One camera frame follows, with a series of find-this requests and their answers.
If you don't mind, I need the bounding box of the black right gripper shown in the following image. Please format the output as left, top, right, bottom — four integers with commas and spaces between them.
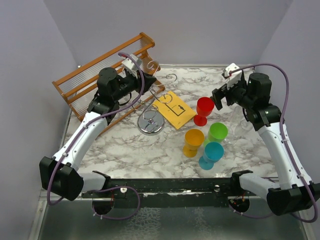
211, 75, 255, 110

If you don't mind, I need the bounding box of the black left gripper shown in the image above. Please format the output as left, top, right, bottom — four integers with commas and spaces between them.
113, 69, 157, 102

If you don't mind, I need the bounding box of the red plastic wine glass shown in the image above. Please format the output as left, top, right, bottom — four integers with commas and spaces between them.
193, 97, 215, 127

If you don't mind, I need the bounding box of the green plastic wine glass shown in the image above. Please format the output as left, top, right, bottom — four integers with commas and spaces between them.
203, 122, 228, 147

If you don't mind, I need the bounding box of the orange plastic wine glass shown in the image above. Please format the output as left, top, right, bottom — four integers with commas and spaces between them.
182, 128, 205, 158

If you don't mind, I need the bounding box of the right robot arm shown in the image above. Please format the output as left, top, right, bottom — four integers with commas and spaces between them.
211, 71, 320, 216

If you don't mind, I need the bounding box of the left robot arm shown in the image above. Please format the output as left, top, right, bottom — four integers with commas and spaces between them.
39, 67, 157, 201

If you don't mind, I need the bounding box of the clear wine glass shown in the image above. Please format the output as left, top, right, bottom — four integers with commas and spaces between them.
224, 106, 253, 145

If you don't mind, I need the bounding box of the chrome wine glass rack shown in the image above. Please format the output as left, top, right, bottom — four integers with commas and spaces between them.
137, 73, 178, 136

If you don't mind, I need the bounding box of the blue plastic wine glass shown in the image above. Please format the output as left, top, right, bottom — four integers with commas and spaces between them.
198, 142, 225, 170

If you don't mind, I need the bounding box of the wooden dish rack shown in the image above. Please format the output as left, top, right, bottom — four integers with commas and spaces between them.
52, 32, 161, 121

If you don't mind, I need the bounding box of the yellow Little Prince book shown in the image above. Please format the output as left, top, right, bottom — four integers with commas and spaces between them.
153, 91, 196, 130

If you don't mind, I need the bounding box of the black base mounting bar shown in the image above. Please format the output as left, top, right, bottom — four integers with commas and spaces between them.
81, 176, 261, 210

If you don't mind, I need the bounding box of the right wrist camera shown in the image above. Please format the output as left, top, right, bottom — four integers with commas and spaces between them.
222, 63, 242, 83

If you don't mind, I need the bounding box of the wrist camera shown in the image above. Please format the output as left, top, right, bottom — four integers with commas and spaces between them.
121, 54, 142, 78
222, 63, 242, 83

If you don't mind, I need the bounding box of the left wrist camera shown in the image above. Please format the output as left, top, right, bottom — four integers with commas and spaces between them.
121, 54, 142, 78

